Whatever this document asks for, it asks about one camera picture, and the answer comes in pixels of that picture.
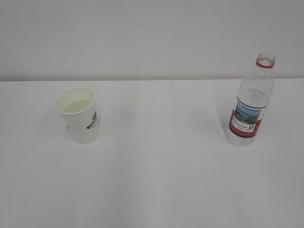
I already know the clear plastic water bottle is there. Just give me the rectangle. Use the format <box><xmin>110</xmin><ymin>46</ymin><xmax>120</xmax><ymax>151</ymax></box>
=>
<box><xmin>226</xmin><ymin>53</ymin><xmax>276</xmax><ymax>147</ymax></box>

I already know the white paper cup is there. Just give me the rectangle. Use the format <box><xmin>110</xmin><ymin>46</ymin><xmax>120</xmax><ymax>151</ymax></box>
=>
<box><xmin>56</xmin><ymin>87</ymin><xmax>99</xmax><ymax>144</ymax></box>

